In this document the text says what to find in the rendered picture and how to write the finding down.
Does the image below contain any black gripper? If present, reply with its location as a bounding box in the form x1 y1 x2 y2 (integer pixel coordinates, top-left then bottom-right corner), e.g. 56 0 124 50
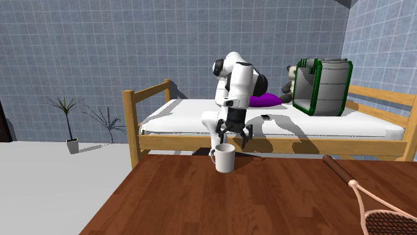
215 107 254 150

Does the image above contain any white mug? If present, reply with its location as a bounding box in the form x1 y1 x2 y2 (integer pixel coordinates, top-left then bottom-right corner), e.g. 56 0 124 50
209 143 237 174

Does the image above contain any purple pillow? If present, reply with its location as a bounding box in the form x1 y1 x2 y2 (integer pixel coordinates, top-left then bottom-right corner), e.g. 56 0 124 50
249 92 283 109

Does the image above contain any wooden bed with white mattress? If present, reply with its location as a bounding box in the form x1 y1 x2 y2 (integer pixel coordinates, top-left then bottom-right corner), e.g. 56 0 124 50
122 78 417 170

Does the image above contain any grey and white teddy bear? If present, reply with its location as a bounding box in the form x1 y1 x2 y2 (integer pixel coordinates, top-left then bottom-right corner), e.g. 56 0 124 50
279 65 298 104

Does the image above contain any potted plant in white pot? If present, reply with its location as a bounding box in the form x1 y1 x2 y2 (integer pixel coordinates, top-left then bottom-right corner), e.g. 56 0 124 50
46 96 88 155

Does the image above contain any grey box with green frame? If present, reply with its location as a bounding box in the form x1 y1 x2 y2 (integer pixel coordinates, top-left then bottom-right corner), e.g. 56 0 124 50
291 58 354 118

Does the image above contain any tennis racket with brown handle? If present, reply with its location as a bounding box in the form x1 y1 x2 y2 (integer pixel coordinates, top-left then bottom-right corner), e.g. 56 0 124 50
321 154 417 235

